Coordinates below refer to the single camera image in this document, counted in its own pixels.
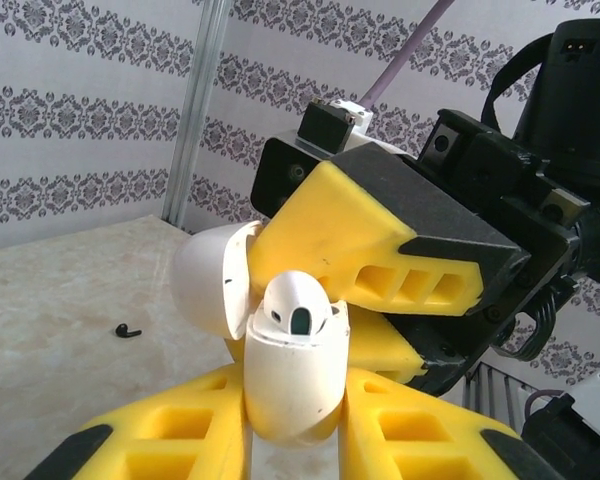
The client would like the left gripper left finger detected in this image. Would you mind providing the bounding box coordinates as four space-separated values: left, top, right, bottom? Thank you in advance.
24 363 247 480

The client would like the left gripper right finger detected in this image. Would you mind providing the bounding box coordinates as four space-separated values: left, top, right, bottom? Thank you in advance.
346 371 567 480

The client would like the white wireless earbud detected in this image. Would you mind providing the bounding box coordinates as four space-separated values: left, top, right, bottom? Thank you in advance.
262 269 334 339

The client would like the white earbud charging case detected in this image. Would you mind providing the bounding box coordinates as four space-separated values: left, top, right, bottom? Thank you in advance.
172 219 351 449

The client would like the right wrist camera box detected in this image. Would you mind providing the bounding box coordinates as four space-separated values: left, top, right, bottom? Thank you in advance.
297 97 379 151

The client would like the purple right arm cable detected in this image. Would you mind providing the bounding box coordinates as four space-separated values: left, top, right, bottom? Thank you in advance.
362 0 456 109

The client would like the aluminium frame post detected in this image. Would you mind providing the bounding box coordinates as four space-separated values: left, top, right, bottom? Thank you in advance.
162 0 234 234

